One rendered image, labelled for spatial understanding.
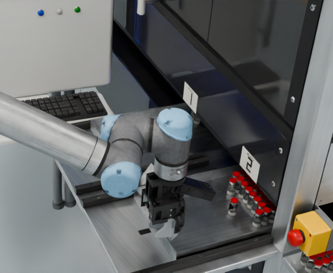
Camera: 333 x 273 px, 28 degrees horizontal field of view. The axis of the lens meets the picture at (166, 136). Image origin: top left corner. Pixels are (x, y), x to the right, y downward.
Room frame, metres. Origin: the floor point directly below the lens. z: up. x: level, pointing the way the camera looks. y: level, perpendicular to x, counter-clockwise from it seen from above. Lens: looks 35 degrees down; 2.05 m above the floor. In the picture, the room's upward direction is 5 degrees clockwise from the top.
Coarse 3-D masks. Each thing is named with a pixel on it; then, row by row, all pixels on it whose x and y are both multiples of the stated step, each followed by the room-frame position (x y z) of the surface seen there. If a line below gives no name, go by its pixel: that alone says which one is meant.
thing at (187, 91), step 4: (184, 88) 1.73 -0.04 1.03; (188, 88) 1.71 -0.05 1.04; (184, 92) 1.73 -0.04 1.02; (188, 92) 1.71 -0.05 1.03; (192, 92) 1.69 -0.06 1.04; (184, 96) 1.73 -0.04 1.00; (188, 96) 1.70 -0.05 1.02; (192, 96) 1.68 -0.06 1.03; (196, 96) 1.66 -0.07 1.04; (184, 100) 1.72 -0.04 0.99; (188, 100) 1.70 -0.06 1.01; (192, 100) 1.68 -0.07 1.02; (196, 100) 1.66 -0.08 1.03; (188, 104) 1.70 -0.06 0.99; (192, 104) 1.68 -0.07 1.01; (196, 104) 1.66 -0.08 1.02; (192, 108) 1.68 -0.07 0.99; (196, 108) 1.66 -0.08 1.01
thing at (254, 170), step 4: (244, 148) 1.42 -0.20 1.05; (244, 152) 1.42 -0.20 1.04; (248, 152) 1.41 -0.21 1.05; (244, 156) 1.42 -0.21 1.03; (240, 160) 1.43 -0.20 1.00; (244, 160) 1.42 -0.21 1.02; (248, 160) 1.40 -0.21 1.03; (252, 160) 1.39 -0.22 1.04; (240, 164) 1.43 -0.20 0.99; (244, 164) 1.41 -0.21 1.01; (252, 164) 1.38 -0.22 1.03; (256, 164) 1.37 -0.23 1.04; (244, 168) 1.41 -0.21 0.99; (248, 168) 1.40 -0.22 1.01; (252, 168) 1.38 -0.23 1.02; (256, 168) 1.37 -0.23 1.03; (248, 172) 1.39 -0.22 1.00; (252, 172) 1.38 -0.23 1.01; (256, 172) 1.36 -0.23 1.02; (252, 176) 1.38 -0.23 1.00; (256, 176) 1.36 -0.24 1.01; (256, 180) 1.36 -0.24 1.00
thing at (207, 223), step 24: (216, 168) 1.50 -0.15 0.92; (240, 168) 1.54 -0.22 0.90; (216, 192) 1.44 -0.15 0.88; (192, 216) 1.33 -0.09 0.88; (216, 216) 1.34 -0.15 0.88; (240, 216) 1.35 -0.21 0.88; (168, 240) 1.20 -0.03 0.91; (192, 240) 1.24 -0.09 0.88; (216, 240) 1.25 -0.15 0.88; (240, 240) 1.24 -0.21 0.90
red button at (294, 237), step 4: (288, 232) 1.17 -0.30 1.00; (292, 232) 1.16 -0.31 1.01; (296, 232) 1.16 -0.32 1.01; (300, 232) 1.16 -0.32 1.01; (288, 236) 1.17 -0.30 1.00; (292, 236) 1.16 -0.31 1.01; (296, 236) 1.15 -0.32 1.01; (300, 236) 1.15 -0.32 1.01; (288, 240) 1.16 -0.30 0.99; (292, 240) 1.15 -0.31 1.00; (296, 240) 1.15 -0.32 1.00; (300, 240) 1.15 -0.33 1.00; (292, 244) 1.15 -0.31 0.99; (296, 244) 1.14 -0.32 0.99; (300, 244) 1.15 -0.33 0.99
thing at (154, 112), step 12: (156, 108) 1.79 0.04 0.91; (168, 108) 1.81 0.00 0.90; (180, 108) 1.83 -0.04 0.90; (96, 120) 1.69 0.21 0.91; (192, 120) 1.79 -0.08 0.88; (96, 132) 1.64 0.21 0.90; (192, 132) 1.72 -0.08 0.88; (204, 132) 1.73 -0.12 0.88; (192, 144) 1.66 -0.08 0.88; (204, 144) 1.66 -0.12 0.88; (216, 144) 1.67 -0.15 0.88; (144, 156) 1.57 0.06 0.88; (192, 156) 1.56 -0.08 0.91; (204, 156) 1.58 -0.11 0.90; (216, 156) 1.60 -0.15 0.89; (144, 168) 1.49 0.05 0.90
